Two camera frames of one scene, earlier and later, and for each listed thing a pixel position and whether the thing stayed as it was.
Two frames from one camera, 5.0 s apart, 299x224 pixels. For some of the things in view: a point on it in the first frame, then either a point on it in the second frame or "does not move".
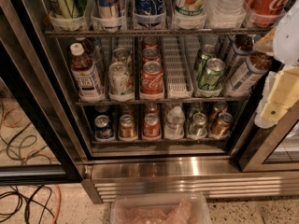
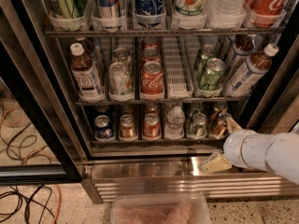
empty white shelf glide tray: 177,67 does not move
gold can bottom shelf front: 220,129 does not move
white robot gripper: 287,37 to 235,149
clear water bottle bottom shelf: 175,123 does not move
